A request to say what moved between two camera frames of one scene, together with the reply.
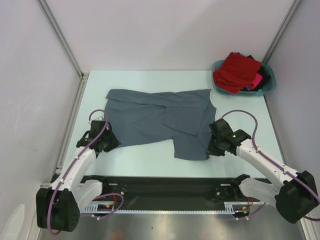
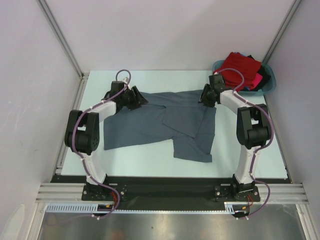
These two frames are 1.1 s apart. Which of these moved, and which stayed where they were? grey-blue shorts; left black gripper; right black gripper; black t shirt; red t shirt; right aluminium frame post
Moved: right black gripper; left black gripper
Stayed: black t shirt; right aluminium frame post; red t shirt; grey-blue shorts
